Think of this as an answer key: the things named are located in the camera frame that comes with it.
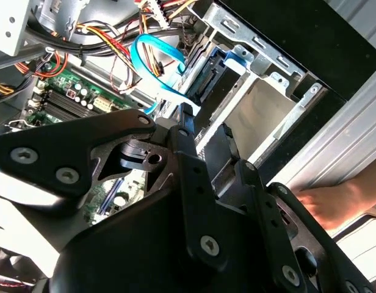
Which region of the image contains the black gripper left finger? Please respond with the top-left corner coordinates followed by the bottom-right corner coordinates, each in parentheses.
top-left (0, 103), bottom-right (231, 272)

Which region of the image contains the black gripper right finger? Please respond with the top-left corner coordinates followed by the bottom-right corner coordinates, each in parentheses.
top-left (204, 123), bottom-right (376, 293)

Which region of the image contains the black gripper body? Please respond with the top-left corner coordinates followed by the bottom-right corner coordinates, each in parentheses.
top-left (49, 186), bottom-right (283, 293)

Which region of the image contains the orange red power wire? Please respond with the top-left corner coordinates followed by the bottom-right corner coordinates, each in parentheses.
top-left (74, 0), bottom-right (198, 79)

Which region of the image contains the blue SATA wire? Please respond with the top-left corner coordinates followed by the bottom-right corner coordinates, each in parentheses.
top-left (129, 33), bottom-right (201, 116)

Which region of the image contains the hard disk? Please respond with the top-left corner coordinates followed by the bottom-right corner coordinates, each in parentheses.
top-left (159, 44), bottom-right (255, 135)

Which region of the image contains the person's hand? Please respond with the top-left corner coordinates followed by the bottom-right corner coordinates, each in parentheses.
top-left (297, 182), bottom-right (365, 232)

